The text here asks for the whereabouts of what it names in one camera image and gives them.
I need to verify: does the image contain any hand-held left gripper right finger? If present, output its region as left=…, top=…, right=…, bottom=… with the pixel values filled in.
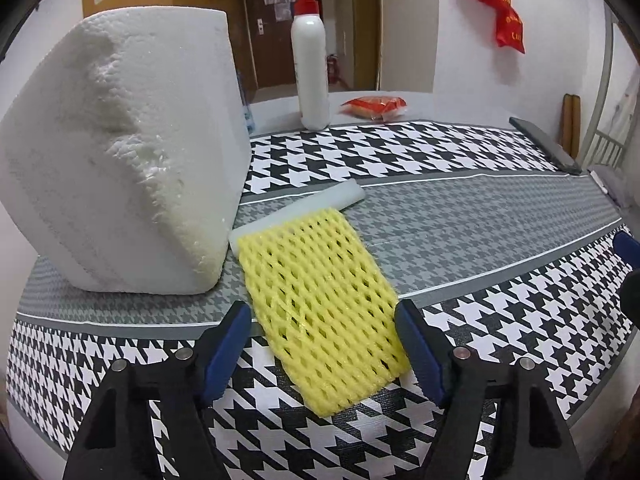
left=394, top=299, right=585, bottom=480

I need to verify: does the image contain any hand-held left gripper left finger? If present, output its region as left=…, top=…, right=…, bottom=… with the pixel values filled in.
left=62, top=301, right=253, bottom=480

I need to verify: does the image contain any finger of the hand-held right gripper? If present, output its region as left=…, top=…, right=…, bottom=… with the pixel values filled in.
left=613, top=230, right=640, bottom=323

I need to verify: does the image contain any yellow foam net sleeve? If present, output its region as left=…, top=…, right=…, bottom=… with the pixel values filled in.
left=236, top=207, right=410, bottom=417

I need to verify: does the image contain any white foam box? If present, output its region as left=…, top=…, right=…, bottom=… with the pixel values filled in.
left=0, top=6, right=252, bottom=295

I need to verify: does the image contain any black flat bar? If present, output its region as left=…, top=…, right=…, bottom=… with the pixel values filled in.
left=509, top=117, right=583, bottom=176

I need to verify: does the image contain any houndstooth tablecloth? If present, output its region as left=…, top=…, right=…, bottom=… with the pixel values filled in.
left=5, top=119, right=640, bottom=480

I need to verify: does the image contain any white foam strip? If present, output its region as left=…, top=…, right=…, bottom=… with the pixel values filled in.
left=228, top=180, right=366, bottom=257

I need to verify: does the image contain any small clear bottle blue liquid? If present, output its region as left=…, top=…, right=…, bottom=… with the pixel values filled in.
left=241, top=74, right=257, bottom=136

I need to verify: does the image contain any red snack packet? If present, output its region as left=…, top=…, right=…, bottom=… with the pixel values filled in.
left=340, top=95, right=407, bottom=121

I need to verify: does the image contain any red hanging bag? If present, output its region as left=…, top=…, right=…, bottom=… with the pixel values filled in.
left=455, top=0, right=527, bottom=55

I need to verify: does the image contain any white pump bottle red cap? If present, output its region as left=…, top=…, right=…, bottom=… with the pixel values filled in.
left=280, top=0, right=331, bottom=131

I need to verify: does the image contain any dark brown door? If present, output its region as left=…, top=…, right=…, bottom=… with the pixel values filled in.
left=241, top=0, right=323, bottom=92

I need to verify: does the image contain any wooden side door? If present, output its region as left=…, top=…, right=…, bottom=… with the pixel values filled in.
left=350, top=0, right=381, bottom=92

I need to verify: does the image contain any metal bed frame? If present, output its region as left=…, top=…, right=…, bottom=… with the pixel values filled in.
left=584, top=2, right=640, bottom=211

